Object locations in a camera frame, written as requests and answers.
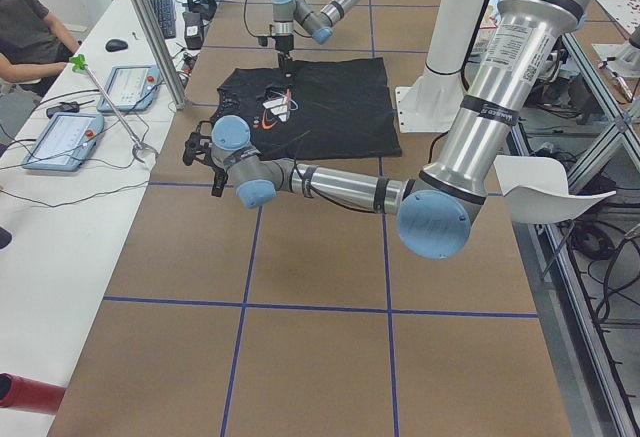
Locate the seated person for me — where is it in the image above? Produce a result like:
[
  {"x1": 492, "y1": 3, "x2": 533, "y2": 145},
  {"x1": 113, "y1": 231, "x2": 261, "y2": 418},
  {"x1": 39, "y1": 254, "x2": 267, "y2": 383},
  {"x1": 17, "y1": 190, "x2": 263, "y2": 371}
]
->
[{"x1": 1, "y1": 0, "x2": 80, "y2": 97}]

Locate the left teach pendant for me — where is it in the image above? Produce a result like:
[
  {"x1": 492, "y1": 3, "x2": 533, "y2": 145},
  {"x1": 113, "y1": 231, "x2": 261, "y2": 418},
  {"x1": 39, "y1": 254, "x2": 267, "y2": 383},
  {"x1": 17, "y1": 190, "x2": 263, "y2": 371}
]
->
[{"x1": 21, "y1": 112, "x2": 104, "y2": 172}]

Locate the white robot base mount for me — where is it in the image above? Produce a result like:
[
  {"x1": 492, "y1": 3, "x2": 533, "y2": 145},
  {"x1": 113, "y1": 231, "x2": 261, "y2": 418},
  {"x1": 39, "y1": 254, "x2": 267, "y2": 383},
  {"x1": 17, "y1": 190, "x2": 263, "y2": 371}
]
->
[{"x1": 396, "y1": 0, "x2": 487, "y2": 133}]

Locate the white plastic chair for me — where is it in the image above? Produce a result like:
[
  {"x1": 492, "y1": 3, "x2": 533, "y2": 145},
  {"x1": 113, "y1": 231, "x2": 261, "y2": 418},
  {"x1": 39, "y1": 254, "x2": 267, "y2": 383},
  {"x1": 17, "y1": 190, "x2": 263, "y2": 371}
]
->
[{"x1": 494, "y1": 155, "x2": 615, "y2": 224}]

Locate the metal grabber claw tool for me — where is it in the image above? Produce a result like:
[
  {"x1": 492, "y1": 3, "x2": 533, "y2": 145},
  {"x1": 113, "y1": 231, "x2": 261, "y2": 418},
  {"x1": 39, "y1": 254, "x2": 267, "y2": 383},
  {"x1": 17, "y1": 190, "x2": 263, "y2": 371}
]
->
[{"x1": 69, "y1": 54, "x2": 159, "y2": 163}]

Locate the black computer mouse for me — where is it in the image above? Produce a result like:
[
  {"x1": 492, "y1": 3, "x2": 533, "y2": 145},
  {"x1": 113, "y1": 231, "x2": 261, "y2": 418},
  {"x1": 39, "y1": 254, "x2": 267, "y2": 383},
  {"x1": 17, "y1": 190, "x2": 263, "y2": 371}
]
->
[{"x1": 105, "y1": 38, "x2": 129, "y2": 53}]

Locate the teach pendant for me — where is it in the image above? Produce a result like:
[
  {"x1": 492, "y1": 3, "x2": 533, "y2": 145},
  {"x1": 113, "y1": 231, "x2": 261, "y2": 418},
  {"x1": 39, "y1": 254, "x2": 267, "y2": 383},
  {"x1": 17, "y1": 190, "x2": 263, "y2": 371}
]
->
[
  {"x1": 21, "y1": 112, "x2": 104, "y2": 172},
  {"x1": 105, "y1": 65, "x2": 162, "y2": 112}
]

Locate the black keyboard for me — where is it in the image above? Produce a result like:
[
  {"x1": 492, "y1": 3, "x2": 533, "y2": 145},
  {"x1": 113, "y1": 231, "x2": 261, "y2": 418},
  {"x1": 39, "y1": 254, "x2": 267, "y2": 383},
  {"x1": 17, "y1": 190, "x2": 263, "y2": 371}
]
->
[{"x1": 149, "y1": 0, "x2": 176, "y2": 40}]

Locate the black printed t-shirt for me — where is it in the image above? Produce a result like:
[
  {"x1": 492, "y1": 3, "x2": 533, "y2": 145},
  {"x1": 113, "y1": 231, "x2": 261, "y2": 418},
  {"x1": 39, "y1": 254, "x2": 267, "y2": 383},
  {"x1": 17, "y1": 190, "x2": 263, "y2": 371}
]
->
[{"x1": 211, "y1": 58, "x2": 402, "y2": 160}]

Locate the aluminium frame post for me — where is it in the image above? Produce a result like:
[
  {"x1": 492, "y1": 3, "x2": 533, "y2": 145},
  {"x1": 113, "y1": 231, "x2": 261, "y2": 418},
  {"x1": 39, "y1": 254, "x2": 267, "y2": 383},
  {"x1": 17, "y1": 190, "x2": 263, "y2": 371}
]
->
[{"x1": 131, "y1": 0, "x2": 186, "y2": 110}]

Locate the red cylinder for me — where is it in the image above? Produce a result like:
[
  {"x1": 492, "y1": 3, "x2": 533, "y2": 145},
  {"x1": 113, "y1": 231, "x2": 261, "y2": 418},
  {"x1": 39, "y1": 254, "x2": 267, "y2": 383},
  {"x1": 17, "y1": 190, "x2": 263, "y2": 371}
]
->
[{"x1": 1, "y1": 373, "x2": 66, "y2": 415}]

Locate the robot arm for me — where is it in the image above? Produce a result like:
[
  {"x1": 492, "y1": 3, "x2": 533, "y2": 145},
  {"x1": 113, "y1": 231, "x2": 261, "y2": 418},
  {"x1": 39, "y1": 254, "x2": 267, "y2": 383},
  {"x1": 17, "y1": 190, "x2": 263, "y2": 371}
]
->
[
  {"x1": 259, "y1": 0, "x2": 360, "y2": 79},
  {"x1": 185, "y1": 0, "x2": 590, "y2": 259}
]

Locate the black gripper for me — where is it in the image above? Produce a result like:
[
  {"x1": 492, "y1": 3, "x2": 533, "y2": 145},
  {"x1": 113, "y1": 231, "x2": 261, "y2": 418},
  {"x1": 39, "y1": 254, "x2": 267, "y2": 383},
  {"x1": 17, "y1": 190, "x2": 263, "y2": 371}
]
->
[
  {"x1": 273, "y1": 34, "x2": 294, "y2": 77},
  {"x1": 211, "y1": 169, "x2": 228, "y2": 197}
]

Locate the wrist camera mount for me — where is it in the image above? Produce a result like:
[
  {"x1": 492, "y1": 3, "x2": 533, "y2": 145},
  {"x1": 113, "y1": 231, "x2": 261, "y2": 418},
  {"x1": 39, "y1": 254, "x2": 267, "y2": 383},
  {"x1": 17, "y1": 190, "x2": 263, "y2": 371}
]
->
[{"x1": 182, "y1": 121, "x2": 213, "y2": 167}]

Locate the brown table mat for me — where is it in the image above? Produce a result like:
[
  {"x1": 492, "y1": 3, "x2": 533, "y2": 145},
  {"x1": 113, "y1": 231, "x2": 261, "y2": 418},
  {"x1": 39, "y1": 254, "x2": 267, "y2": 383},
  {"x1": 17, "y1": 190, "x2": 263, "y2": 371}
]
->
[{"x1": 50, "y1": 0, "x2": 571, "y2": 436}]

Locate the right teach pendant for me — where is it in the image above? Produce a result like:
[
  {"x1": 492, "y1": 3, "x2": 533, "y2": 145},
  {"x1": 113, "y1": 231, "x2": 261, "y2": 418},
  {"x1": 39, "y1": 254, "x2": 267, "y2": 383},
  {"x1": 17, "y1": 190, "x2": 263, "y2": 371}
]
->
[{"x1": 105, "y1": 65, "x2": 162, "y2": 112}]

